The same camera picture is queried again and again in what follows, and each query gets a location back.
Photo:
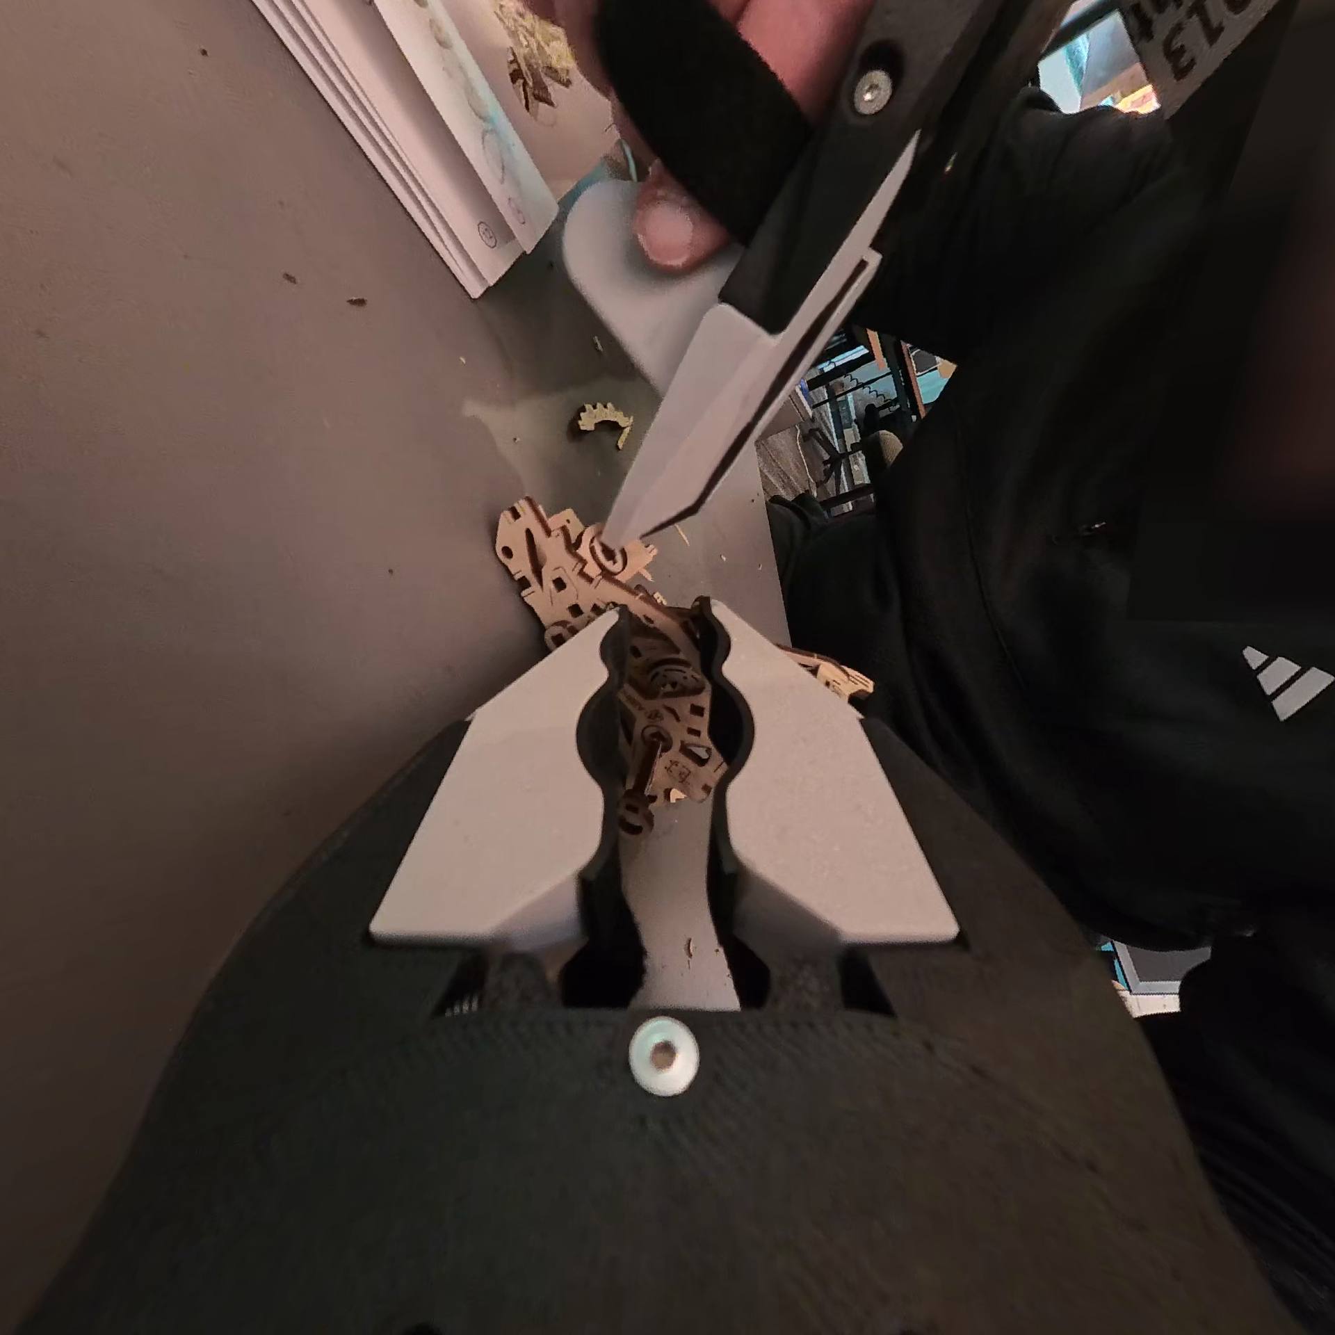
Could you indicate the person's right hand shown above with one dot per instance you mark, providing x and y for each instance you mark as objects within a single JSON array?
[{"x": 677, "y": 224}]

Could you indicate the pale wooden parts sheet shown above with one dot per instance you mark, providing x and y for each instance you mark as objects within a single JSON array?
[{"x": 542, "y": 569}]

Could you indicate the person's black clothing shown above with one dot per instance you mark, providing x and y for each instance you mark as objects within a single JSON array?
[{"x": 1042, "y": 626}]

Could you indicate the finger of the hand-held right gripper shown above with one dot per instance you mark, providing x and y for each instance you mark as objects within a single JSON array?
[
  {"x": 834, "y": 302},
  {"x": 697, "y": 395}
]

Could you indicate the open instruction booklet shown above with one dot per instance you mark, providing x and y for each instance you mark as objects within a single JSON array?
[{"x": 437, "y": 125}]

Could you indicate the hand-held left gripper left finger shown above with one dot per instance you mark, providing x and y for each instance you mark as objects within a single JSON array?
[{"x": 489, "y": 823}]

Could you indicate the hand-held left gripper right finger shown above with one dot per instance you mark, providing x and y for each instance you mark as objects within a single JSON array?
[{"x": 834, "y": 834}]

